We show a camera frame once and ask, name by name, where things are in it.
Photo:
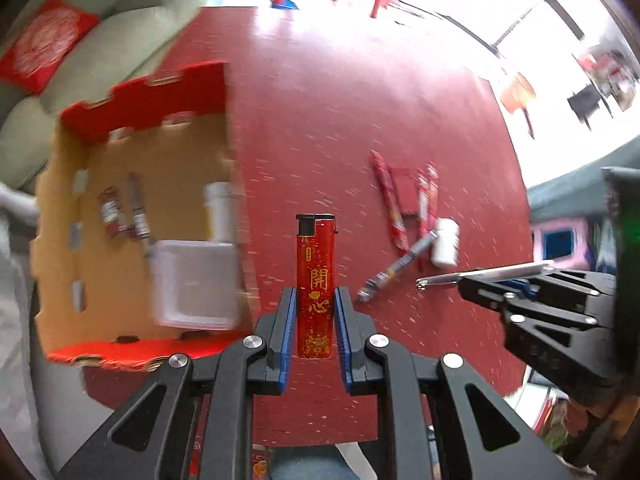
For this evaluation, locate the orange plastic stool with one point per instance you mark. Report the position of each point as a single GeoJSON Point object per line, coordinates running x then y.
{"type": "Point", "coordinates": [517, 92]}

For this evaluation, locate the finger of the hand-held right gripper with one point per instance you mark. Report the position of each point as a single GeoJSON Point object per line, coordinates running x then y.
{"type": "Point", "coordinates": [550, 285]}
{"type": "Point", "coordinates": [550, 312]}

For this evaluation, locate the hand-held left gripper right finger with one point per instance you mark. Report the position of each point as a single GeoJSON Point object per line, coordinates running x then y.
{"type": "Point", "coordinates": [345, 335]}

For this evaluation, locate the grey white jacket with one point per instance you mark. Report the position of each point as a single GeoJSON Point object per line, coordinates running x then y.
{"type": "Point", "coordinates": [15, 310]}

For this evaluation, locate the small dark red box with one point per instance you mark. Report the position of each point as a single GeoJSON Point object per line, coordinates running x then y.
{"type": "Point", "coordinates": [406, 190]}

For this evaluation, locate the silver red pen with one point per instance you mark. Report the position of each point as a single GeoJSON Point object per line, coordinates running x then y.
{"type": "Point", "coordinates": [136, 210]}

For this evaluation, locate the white bottle orange label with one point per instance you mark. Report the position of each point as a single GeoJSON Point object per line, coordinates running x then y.
{"type": "Point", "coordinates": [445, 242]}

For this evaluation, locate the pale green sofa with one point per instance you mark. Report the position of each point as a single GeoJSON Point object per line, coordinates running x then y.
{"type": "Point", "coordinates": [125, 20]}

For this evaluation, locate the pink plastic stool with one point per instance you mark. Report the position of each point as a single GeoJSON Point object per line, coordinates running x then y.
{"type": "Point", "coordinates": [537, 240]}

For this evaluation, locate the black folding stool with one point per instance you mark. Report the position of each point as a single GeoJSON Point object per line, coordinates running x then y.
{"type": "Point", "coordinates": [587, 102]}

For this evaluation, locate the red patterned cushion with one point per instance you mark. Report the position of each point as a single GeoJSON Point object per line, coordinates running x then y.
{"type": "Point", "coordinates": [45, 45]}

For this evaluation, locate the small red white tube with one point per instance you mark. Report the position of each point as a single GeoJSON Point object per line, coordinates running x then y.
{"type": "Point", "coordinates": [111, 212]}

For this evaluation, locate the grey green tarp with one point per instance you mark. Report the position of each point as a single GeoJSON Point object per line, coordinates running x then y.
{"type": "Point", "coordinates": [565, 195]}

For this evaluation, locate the red snack stick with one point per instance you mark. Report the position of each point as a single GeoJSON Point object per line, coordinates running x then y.
{"type": "Point", "coordinates": [390, 200]}

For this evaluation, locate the red cardboard box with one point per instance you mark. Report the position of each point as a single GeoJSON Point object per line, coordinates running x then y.
{"type": "Point", "coordinates": [150, 150]}

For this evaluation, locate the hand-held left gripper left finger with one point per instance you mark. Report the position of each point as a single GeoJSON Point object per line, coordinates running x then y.
{"type": "Point", "coordinates": [285, 335]}

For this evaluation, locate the person's jeans leg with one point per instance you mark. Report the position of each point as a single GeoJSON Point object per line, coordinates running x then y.
{"type": "Point", "coordinates": [310, 465]}

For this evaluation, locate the white bottle yellow label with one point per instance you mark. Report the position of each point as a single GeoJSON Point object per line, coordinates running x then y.
{"type": "Point", "coordinates": [220, 210]}

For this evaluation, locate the clear plastic cartoon container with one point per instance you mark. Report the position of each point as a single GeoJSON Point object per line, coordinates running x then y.
{"type": "Point", "coordinates": [195, 285]}

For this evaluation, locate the red lighter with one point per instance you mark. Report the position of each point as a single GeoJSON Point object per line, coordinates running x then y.
{"type": "Point", "coordinates": [315, 285]}

